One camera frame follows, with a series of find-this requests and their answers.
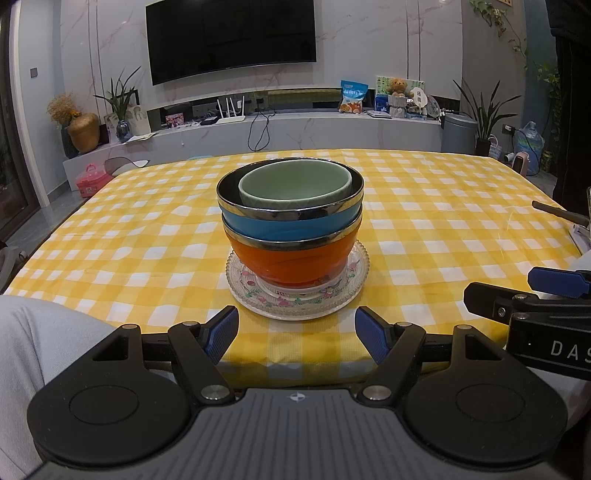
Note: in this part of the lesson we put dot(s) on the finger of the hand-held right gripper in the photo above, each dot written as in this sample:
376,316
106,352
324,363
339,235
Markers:
485,300
554,280

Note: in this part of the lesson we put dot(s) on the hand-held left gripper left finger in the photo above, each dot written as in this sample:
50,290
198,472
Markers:
221,332

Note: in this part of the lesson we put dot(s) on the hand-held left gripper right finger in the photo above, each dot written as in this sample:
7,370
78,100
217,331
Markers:
370,333

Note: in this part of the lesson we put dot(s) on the clear glass plate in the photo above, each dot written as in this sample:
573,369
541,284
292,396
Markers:
359,277

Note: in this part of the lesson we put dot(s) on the small white printed plate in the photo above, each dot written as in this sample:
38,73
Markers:
302,290

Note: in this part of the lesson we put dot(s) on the orange steel-lined bowl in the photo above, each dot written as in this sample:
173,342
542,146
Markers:
291,263

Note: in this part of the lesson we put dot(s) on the blue steel-lined bowl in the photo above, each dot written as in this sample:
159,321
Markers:
286,226

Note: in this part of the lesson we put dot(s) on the pale green ceramic bowl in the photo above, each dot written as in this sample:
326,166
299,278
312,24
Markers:
295,184

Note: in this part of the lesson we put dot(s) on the dark stick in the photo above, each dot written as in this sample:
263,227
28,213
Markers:
558,212

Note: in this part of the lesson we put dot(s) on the yellow checked tablecloth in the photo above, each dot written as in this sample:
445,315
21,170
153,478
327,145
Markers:
415,221

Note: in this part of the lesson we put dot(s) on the small white heater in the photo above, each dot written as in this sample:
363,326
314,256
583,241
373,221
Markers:
520,164

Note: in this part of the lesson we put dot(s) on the blue water bottle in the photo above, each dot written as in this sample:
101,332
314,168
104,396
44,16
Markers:
530,147

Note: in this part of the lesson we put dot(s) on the small white basket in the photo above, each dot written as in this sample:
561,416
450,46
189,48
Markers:
495,148

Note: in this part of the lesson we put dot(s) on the long-leaf plant in black pot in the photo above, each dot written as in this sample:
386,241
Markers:
482,146

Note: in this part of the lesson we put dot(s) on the dark cloth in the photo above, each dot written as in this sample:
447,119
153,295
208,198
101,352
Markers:
572,115

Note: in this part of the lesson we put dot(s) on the grey trash can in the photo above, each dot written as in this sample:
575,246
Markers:
459,134

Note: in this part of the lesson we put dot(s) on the light blue stool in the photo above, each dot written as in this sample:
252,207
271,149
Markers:
199,158

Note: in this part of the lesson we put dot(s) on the bushy green plant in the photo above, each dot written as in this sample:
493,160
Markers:
549,92

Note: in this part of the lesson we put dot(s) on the grey chair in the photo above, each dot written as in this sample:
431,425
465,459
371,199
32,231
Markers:
122,165

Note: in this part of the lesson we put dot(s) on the pink storage box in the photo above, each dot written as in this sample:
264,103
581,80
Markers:
92,182

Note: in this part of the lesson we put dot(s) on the decorative display plate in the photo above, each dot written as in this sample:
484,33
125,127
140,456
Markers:
433,107

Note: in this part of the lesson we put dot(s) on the white television console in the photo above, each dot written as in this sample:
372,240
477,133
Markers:
323,131

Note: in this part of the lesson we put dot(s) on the white wrapped pot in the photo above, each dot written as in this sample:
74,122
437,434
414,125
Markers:
398,108

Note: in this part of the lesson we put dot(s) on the loose paper sheets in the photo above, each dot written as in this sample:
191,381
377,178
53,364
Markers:
141,137

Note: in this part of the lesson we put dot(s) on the small black box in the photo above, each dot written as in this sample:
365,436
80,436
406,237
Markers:
208,122

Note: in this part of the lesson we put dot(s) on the white router with antennas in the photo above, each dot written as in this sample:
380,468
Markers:
231,121

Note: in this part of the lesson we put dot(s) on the white round hand fan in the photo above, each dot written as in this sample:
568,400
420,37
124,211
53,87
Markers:
418,99

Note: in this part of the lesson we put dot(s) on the small pink photo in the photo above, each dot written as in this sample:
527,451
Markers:
175,121

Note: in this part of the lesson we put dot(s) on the white illustrated card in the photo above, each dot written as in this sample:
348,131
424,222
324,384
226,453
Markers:
138,121

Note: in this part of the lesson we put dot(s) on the brown teddy bear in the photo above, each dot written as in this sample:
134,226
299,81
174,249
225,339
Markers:
398,87

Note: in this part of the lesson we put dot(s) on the green illustrated box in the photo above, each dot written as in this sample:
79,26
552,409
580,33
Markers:
381,92

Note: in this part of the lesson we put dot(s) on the blue snack bag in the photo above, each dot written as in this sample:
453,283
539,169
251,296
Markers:
353,97

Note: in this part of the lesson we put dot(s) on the gold vase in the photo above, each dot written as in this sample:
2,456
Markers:
84,134

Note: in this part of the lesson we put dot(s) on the hanging ivy vine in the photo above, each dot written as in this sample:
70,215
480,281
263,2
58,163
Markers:
501,23

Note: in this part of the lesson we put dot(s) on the dried flowers in dark vase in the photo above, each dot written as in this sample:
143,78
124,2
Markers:
63,108

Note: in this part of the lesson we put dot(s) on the black wall television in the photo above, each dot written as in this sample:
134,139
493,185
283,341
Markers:
231,37

